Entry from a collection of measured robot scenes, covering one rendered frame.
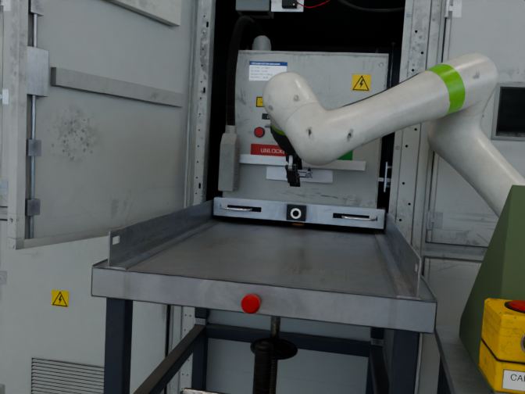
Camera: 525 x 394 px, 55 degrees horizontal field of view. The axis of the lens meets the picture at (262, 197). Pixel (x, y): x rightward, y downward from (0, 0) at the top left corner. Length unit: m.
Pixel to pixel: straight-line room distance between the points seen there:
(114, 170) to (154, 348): 0.65
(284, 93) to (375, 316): 0.48
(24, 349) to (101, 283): 1.01
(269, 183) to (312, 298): 0.76
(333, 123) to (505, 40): 0.72
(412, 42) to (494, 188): 0.54
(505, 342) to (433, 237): 0.89
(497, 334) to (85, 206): 0.98
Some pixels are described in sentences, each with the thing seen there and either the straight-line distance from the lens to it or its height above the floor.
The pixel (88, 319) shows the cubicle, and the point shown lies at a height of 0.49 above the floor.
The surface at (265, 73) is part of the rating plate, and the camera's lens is 1.62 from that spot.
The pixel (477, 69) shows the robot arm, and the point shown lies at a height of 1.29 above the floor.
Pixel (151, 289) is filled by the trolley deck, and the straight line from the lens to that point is 0.96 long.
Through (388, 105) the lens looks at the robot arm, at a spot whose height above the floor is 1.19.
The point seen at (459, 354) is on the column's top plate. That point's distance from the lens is 0.97.
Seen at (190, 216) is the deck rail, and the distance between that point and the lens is 1.41.
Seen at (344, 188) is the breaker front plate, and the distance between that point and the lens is 1.58.
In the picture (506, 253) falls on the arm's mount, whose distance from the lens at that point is 0.79.
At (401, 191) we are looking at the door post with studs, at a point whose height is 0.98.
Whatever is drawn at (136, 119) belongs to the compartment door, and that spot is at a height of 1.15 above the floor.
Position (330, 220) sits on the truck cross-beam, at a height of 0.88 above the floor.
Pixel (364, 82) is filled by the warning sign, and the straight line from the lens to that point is 1.59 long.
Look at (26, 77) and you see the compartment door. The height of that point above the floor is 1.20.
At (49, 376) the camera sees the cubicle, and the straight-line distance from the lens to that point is 1.96.
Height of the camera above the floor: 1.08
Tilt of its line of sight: 5 degrees down
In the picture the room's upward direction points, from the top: 3 degrees clockwise
